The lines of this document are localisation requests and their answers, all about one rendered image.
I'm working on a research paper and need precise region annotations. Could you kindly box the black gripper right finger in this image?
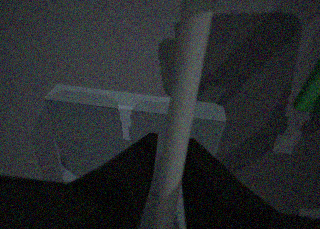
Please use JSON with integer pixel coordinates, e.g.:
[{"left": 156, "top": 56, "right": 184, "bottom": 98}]
[{"left": 182, "top": 138, "right": 320, "bottom": 229}]

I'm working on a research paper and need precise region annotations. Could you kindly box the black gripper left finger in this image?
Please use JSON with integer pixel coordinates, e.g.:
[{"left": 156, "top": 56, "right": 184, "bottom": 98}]
[{"left": 0, "top": 133, "right": 158, "bottom": 229}]

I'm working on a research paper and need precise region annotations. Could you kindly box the grey pin with red head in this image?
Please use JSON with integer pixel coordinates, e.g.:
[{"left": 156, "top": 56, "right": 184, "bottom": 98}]
[{"left": 153, "top": 0, "right": 216, "bottom": 229}]

